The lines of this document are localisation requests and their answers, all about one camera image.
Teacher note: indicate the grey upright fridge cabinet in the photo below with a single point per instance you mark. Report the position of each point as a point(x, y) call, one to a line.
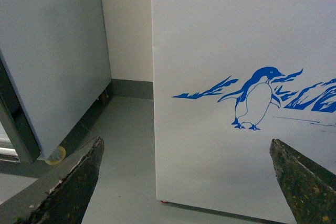
point(56, 55)

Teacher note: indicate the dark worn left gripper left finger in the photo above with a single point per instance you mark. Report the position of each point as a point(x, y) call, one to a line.
point(63, 194)

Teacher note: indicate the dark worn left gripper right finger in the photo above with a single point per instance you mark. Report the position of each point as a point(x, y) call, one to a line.
point(309, 188)

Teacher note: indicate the translucent caster wheel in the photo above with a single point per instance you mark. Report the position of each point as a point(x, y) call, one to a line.
point(57, 156)

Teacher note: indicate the white chest freezer blue rim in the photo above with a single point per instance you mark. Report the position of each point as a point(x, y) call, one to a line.
point(229, 77)

